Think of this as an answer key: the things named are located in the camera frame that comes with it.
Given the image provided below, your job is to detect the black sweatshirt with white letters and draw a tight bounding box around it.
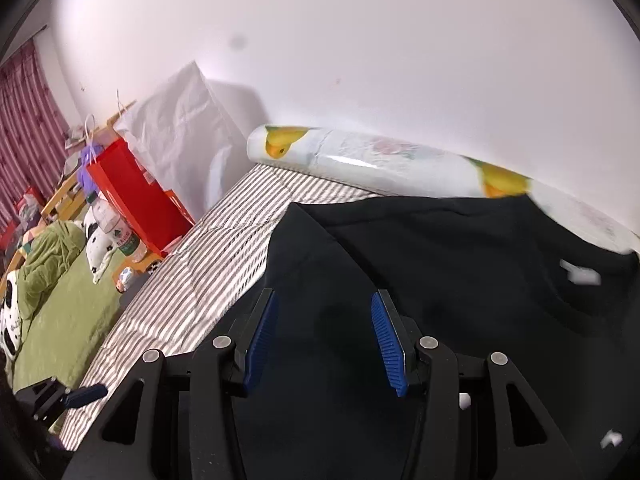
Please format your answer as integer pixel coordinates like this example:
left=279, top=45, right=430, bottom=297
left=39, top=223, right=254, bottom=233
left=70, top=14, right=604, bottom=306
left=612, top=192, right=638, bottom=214
left=234, top=196, right=639, bottom=479

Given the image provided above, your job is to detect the red paper shopping bag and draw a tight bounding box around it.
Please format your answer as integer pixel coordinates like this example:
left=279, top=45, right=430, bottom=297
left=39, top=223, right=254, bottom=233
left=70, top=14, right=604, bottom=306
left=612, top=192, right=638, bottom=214
left=88, top=139, right=193, bottom=257

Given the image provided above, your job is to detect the panda plush toy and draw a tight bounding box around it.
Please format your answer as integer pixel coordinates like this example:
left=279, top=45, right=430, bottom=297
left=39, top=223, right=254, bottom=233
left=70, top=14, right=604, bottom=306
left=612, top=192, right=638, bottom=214
left=1, top=271, right=22, bottom=363

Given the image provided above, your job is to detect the striped grey white mattress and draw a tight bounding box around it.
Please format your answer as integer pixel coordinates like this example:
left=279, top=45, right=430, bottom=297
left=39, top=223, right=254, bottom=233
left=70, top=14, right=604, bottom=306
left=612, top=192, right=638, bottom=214
left=58, top=160, right=386, bottom=453

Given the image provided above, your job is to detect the wooden bed headboard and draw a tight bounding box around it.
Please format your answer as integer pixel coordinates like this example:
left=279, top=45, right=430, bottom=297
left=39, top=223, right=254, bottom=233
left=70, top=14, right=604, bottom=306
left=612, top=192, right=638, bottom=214
left=41, top=99, right=134, bottom=224

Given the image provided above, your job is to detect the white Miniso paper bag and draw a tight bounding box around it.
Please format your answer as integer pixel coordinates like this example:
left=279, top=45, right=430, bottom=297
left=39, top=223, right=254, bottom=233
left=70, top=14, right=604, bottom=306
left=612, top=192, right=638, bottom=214
left=114, top=62, right=252, bottom=220

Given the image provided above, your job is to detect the plastic bottle with green label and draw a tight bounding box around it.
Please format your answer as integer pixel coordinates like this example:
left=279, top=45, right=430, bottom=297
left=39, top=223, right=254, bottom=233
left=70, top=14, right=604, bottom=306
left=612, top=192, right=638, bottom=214
left=88, top=192, right=148, bottom=263

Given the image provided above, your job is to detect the small wooden bedside table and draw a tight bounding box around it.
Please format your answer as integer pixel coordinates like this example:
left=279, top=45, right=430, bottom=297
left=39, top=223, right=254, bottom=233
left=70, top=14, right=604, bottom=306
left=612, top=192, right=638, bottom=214
left=112, top=252, right=164, bottom=292

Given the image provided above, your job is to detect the pink striped curtain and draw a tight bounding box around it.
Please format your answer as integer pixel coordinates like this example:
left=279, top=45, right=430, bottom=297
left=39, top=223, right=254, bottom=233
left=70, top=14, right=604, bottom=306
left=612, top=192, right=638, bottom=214
left=0, top=40, right=68, bottom=228

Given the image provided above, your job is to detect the rolled fruit-print plastic sheet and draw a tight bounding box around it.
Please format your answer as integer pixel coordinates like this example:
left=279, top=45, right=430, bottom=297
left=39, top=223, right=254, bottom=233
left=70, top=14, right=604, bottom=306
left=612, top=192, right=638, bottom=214
left=246, top=125, right=639, bottom=252

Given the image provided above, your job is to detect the purple plush toy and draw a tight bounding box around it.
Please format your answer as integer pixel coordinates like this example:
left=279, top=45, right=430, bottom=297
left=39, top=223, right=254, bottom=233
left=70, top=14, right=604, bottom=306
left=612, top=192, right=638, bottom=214
left=76, top=144, right=104, bottom=197

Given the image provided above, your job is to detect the white black-spotted pillow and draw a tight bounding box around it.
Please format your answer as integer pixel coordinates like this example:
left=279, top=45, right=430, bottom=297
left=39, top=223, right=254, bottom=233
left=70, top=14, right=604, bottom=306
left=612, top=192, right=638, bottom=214
left=84, top=207, right=118, bottom=284

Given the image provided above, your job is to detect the green bed blanket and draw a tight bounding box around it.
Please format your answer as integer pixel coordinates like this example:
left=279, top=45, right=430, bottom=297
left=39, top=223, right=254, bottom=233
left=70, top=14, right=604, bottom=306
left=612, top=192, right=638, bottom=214
left=12, top=221, right=119, bottom=391

